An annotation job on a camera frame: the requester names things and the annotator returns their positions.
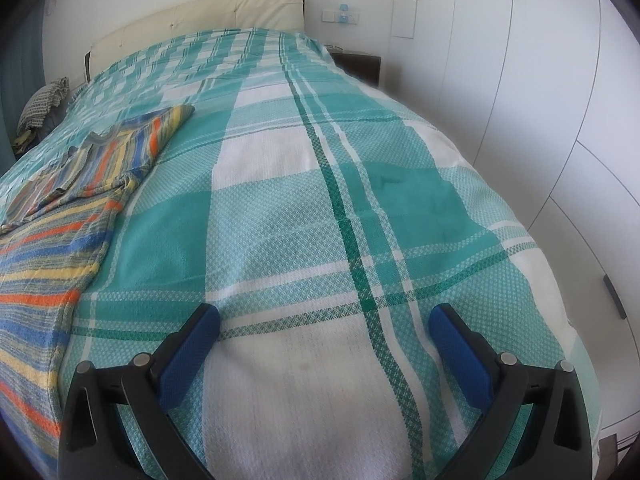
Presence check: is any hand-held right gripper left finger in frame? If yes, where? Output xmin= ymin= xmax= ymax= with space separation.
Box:
xmin=59 ymin=302 xmax=222 ymax=480

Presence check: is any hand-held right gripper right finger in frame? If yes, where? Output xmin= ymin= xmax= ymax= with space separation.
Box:
xmin=429 ymin=302 xmax=598 ymax=480

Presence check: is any striped knit sweater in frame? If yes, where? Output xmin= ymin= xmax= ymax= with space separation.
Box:
xmin=0 ymin=104 xmax=196 ymax=471

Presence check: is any pile of clothes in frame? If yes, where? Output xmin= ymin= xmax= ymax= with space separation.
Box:
xmin=17 ymin=77 xmax=70 ymax=148

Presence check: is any teal checked bedspread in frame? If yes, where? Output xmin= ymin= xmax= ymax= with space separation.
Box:
xmin=0 ymin=27 xmax=603 ymax=480

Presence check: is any white wardrobe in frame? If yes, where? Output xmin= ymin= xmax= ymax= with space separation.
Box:
xmin=380 ymin=0 xmax=640 ymax=441

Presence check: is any dark wooden nightstand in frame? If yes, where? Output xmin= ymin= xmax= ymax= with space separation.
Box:
xmin=327 ymin=47 xmax=382 ymax=86

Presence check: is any teal curtain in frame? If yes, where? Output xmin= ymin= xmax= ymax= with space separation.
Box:
xmin=0 ymin=10 xmax=48 ymax=171

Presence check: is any cream padded headboard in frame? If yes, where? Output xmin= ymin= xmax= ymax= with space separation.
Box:
xmin=84 ymin=0 xmax=307 ymax=85

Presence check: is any thick grey wardrobe handle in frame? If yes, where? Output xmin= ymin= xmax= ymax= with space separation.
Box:
xmin=602 ymin=275 xmax=628 ymax=320

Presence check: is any white wall socket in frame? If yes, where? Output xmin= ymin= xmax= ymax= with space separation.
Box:
xmin=322 ymin=5 xmax=360 ymax=25

